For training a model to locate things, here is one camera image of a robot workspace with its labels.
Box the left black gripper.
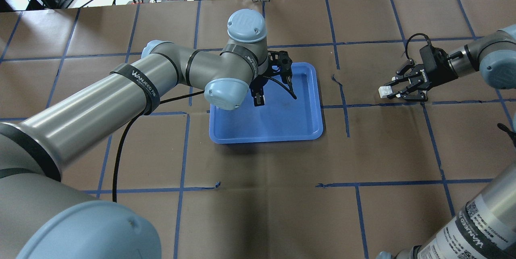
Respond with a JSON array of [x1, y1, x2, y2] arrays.
[[250, 64, 273, 107]]

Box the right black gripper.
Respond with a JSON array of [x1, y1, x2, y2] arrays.
[[389, 45, 458, 102]]

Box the white building block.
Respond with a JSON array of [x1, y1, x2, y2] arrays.
[[378, 86, 394, 99]]

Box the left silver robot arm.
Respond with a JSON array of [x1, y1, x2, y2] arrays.
[[0, 8, 268, 259]]

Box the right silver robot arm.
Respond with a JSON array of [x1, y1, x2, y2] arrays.
[[377, 25, 516, 259]]

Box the blue plastic tray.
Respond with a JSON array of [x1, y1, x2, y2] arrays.
[[209, 62, 324, 144]]

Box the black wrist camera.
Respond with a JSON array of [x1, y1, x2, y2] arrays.
[[268, 50, 293, 86]]

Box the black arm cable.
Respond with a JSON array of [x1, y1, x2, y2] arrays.
[[112, 74, 298, 203]]

